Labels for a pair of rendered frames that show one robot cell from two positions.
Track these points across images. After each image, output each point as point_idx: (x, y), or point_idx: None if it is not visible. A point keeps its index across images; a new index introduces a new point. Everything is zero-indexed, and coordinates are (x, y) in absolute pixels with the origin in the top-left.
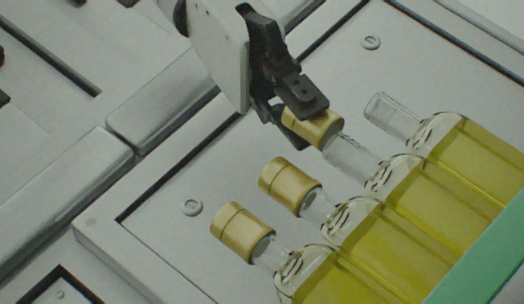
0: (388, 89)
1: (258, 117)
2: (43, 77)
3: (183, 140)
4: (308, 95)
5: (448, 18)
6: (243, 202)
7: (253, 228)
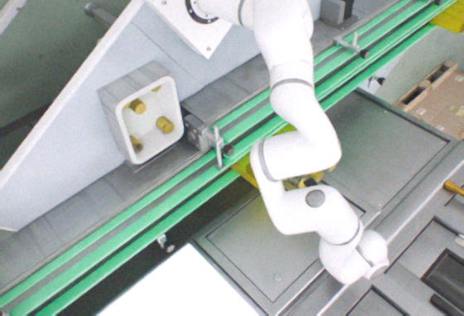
0: (273, 255)
1: None
2: (409, 289)
3: None
4: (310, 181)
5: (244, 284)
6: None
7: None
